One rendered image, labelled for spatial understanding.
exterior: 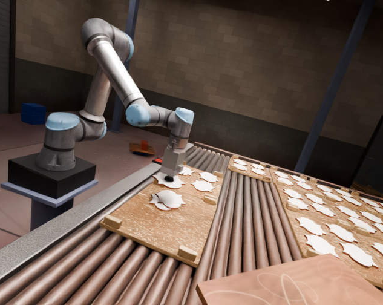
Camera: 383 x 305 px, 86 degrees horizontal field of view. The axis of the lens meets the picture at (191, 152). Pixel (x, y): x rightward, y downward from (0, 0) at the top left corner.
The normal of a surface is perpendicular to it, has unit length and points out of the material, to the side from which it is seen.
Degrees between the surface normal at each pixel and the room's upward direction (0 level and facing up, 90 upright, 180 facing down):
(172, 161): 90
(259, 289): 0
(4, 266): 0
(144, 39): 90
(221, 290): 0
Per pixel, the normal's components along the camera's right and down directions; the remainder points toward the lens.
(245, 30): -0.20, 0.22
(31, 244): 0.25, -0.93
